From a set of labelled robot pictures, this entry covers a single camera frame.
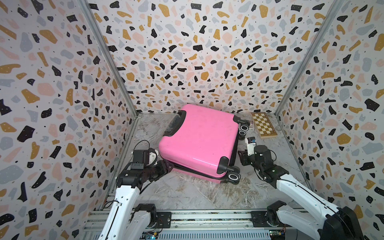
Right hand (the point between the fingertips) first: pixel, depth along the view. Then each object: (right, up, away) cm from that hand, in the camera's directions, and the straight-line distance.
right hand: (242, 151), depth 84 cm
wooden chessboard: (+24, +15, +29) cm, 40 cm away
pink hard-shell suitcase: (-23, +5, -6) cm, 25 cm away
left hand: (-38, -7, -9) cm, 39 cm away
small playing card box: (+15, +14, +29) cm, 35 cm away
